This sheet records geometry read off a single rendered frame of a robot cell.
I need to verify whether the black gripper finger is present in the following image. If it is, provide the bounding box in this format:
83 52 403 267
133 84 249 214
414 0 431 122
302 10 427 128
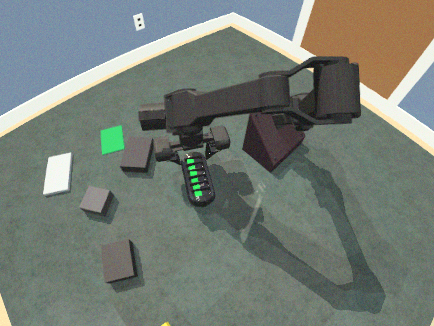
205 142 221 160
167 151 181 165

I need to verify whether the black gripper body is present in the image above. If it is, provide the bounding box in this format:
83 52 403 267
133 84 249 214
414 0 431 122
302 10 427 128
153 125 230 162

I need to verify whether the white flat rectangular block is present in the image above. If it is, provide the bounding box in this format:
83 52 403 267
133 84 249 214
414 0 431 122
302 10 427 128
43 153 73 196

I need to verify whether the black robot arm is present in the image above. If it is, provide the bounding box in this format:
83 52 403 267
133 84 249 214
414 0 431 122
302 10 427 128
138 56 361 135

